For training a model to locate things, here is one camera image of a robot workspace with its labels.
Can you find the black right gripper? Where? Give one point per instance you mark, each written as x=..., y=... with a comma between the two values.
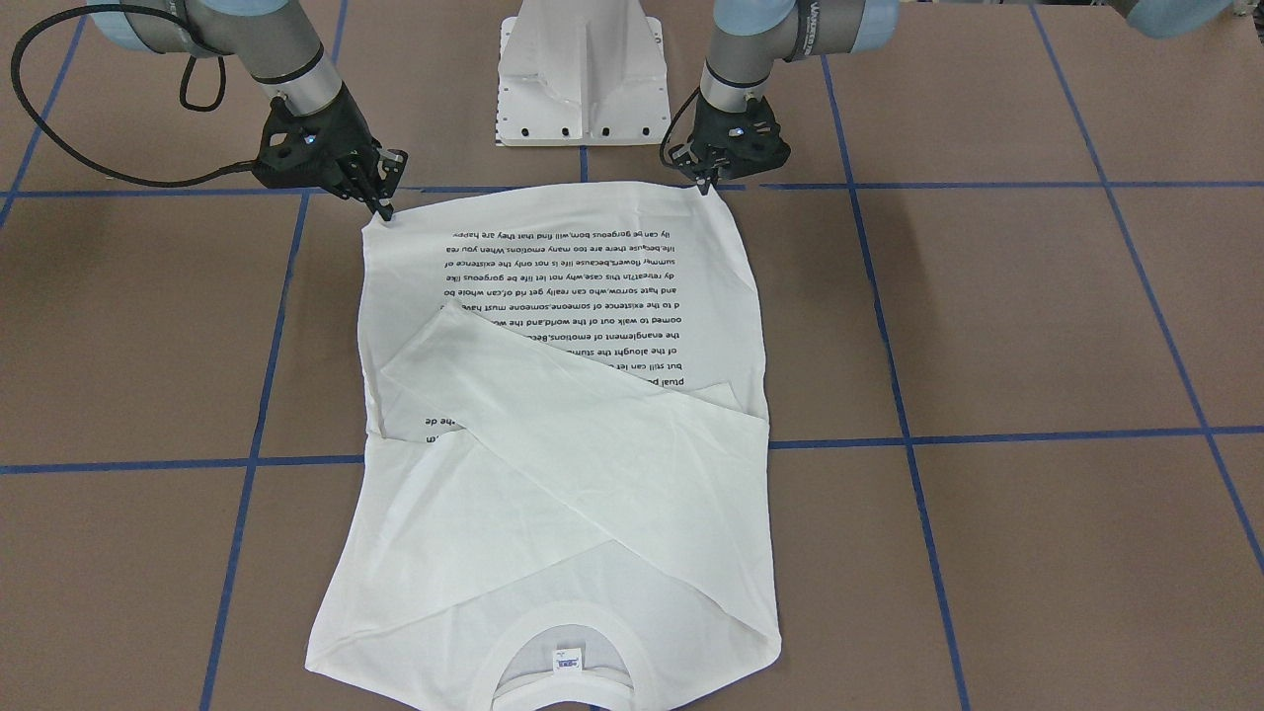
x=343, y=128

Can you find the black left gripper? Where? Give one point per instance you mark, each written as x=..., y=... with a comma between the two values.
x=707, y=166

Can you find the white long-sleeve printed shirt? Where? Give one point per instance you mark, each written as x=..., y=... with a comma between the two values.
x=565, y=472

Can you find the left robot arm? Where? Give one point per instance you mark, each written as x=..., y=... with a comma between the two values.
x=749, y=36

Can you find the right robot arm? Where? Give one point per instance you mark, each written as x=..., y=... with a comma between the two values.
x=275, y=41

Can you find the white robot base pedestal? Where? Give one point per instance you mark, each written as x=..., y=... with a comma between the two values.
x=581, y=73

